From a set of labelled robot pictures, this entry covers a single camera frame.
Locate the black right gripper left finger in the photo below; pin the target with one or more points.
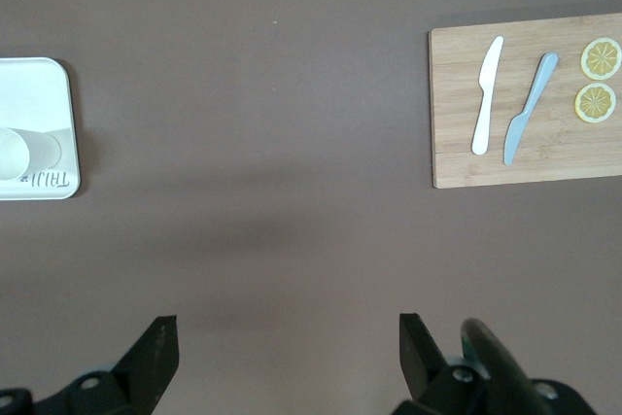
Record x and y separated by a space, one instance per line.
141 376

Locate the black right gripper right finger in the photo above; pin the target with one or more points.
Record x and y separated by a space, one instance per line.
427 381

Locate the white IKEA cup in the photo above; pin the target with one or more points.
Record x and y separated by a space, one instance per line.
41 148

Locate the cream bear print tray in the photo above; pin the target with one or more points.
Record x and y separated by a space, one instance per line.
34 94

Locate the bamboo cutting board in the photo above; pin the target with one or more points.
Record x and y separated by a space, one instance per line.
549 162

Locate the grey plastic knife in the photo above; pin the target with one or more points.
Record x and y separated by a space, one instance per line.
517 133

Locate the white plastic knife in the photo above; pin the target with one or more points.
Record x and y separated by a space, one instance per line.
486 109

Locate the brown table cover mat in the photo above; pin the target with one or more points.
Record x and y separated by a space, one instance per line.
243 94

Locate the yellow lemon slice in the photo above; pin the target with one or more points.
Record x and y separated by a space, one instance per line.
595 103
601 59

